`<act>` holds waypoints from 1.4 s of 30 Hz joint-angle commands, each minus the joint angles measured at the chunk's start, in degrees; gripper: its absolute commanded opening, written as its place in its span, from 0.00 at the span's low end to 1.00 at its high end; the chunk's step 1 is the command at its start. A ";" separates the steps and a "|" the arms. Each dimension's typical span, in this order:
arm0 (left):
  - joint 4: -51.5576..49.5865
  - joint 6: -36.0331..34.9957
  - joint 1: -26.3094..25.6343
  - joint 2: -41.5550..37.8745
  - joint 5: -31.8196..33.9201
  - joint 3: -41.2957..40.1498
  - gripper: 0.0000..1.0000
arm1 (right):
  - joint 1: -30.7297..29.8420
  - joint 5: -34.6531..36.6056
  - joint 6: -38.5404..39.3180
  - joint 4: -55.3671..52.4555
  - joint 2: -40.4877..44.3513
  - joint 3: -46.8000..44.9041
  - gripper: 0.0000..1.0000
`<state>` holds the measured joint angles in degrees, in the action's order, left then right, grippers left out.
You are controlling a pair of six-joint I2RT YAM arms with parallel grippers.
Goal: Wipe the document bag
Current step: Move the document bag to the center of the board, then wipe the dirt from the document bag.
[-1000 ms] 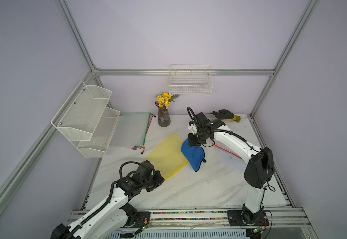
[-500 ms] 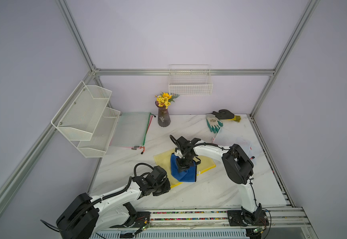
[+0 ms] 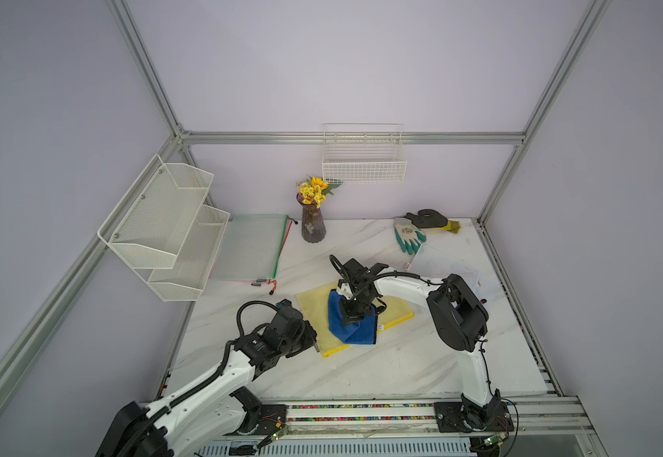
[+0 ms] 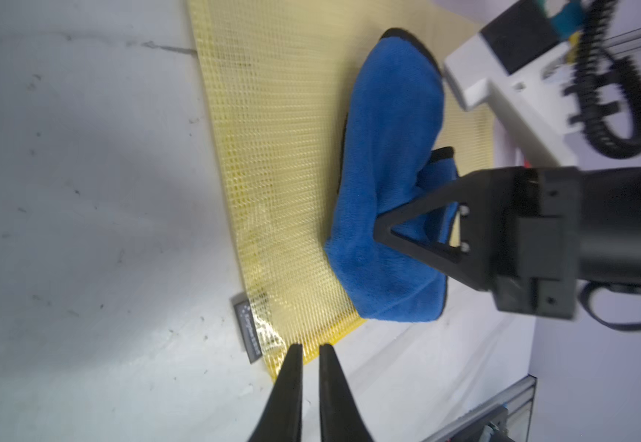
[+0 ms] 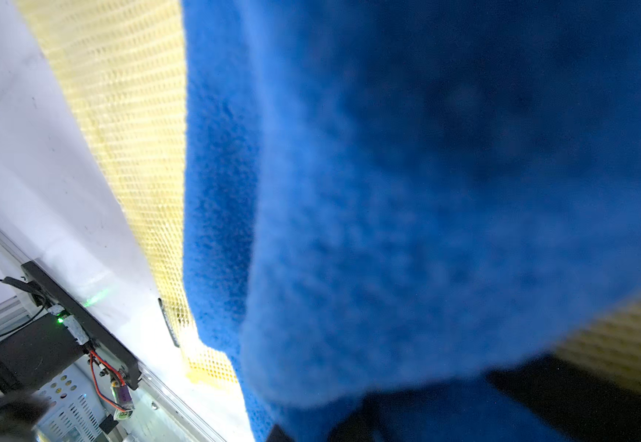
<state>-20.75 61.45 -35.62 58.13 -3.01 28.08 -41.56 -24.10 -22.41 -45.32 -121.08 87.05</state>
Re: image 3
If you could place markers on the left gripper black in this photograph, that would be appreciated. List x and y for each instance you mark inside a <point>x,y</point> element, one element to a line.
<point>308,340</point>

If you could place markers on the red zipper mesh document bag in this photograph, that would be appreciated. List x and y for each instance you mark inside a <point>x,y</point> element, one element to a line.
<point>429,262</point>

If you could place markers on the blue microfiber cleaning cloth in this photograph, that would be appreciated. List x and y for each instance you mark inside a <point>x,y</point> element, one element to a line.
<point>363,333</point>

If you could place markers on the dark purple glass vase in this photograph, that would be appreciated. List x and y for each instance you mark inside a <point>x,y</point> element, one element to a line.
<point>312,221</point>

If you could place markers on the black yellow work glove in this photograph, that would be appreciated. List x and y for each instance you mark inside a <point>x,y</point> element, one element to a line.
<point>430,219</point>

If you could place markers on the white wire wall basket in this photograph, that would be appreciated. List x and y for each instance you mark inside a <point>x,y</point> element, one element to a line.
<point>363,153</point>

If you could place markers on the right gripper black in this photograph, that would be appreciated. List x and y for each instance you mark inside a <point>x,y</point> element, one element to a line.
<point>348,315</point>

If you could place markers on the white two-tier mesh shelf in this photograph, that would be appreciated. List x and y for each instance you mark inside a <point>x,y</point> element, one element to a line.
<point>166,231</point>

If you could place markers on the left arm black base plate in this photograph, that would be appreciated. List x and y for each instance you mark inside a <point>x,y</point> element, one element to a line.
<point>264,420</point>

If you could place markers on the yellow mesh document bag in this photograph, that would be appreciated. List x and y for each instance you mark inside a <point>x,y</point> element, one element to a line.
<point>314,305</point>

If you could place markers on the aluminium frame rail base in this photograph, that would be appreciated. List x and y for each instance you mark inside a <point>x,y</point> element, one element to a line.
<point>546,425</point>

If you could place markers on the yellow artificial flowers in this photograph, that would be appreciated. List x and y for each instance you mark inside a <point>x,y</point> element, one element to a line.
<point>315,190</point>

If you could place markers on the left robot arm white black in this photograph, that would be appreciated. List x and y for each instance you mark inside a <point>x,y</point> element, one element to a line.
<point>218,402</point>

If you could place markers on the green zipper mesh document bag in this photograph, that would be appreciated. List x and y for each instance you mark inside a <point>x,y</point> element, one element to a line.
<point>251,249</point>

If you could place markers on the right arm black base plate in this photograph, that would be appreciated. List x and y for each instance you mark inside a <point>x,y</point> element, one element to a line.
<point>466,417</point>

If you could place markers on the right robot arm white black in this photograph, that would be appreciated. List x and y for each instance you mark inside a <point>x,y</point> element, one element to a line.
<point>459,317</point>

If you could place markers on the green white work glove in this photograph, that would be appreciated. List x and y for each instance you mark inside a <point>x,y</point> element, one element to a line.
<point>408,236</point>

